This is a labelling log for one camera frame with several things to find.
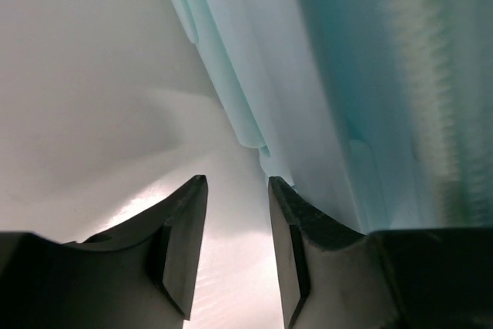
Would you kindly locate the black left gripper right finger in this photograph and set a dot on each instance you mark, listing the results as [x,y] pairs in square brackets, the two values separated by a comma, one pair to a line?
[331,276]

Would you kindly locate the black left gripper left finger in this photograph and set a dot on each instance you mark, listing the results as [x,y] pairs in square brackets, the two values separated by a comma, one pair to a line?
[138,274]

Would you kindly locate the light blue hard-shell suitcase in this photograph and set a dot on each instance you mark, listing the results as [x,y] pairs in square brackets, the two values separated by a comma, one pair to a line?
[378,112]

